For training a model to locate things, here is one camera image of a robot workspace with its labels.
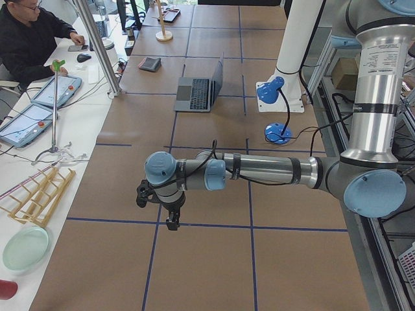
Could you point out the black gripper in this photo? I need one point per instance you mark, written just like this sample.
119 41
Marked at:
174 207

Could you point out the grey laptop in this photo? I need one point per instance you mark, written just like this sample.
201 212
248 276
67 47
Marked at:
198 95

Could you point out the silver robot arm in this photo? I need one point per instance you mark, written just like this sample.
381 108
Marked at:
364 176

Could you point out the blue desk lamp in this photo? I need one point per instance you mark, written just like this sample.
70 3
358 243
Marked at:
270 94

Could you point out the metal grabber tool green tip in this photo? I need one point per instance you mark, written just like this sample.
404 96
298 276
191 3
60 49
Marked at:
56 64

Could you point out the wooden dish rack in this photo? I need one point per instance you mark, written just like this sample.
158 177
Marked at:
36 199

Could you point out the green glass plate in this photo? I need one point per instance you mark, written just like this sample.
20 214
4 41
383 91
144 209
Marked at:
26 249

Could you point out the lower teach pendant tablet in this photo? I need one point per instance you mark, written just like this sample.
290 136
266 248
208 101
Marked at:
27 125

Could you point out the red cup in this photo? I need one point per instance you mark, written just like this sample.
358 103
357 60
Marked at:
8 289

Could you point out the wooden stand with round base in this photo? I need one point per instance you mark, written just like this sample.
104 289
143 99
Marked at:
163 35

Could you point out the black computer mouse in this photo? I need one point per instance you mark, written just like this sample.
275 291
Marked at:
83 57

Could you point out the smartphone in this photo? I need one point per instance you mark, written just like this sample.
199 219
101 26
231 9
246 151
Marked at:
77 48

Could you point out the cardboard box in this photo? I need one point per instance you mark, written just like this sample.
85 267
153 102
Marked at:
345 74

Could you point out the white pillar base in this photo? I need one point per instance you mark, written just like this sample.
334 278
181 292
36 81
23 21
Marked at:
302 18

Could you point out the person in black jacket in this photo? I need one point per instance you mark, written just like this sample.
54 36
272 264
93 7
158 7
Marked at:
28 33

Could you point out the white plastic basket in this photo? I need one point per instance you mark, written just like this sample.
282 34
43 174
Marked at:
406 259

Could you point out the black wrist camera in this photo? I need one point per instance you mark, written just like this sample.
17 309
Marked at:
145 194

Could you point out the aluminium frame post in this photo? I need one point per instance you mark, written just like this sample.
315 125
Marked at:
98 46

